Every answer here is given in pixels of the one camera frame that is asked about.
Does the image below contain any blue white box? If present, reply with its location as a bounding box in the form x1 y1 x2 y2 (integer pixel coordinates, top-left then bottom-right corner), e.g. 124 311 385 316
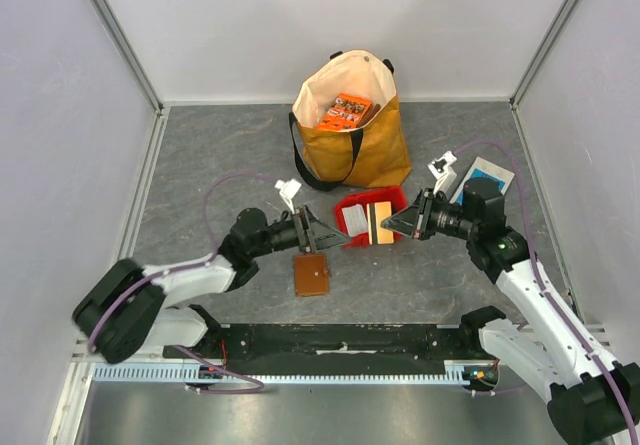
449 156 516 206

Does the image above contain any orange snack box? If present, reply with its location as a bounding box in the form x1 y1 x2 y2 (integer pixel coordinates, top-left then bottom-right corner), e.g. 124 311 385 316
316 93 373 132

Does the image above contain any white card stack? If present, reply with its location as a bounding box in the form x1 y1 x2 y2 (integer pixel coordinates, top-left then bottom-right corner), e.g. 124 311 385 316
342 204 368 237

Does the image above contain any white slotted cable duct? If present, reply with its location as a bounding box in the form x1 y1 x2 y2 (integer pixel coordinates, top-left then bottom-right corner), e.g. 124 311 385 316
93 360 491 386

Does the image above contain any brown leather card holder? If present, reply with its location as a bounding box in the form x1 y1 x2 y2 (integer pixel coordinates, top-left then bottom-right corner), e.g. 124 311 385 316
293 253 330 298

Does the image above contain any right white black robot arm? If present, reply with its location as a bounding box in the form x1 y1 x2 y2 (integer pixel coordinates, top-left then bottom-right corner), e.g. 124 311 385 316
382 177 639 444

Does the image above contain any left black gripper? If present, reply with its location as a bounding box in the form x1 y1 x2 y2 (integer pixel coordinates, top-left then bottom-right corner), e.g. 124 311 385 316
250 203 351 258

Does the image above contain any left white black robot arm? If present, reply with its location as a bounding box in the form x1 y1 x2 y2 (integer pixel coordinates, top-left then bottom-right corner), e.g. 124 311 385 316
72 206 350 364

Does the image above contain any red plastic bin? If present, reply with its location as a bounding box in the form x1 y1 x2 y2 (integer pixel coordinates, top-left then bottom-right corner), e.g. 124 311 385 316
333 186 408 249

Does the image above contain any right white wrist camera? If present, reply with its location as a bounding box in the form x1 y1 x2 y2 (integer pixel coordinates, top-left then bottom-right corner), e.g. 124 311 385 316
428 151 457 194

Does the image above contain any yellow tote bag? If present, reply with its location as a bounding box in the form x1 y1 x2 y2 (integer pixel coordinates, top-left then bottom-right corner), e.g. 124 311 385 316
288 50 411 192

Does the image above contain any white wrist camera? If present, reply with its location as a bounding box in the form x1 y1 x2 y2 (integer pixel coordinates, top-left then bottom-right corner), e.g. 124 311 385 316
274 179 301 213
428 151 457 194

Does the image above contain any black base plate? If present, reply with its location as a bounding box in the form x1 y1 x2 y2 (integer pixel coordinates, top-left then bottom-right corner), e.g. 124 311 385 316
189 324 495 376

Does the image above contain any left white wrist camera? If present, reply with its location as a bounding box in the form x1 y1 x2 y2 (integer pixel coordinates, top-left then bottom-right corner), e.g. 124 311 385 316
274 179 301 213

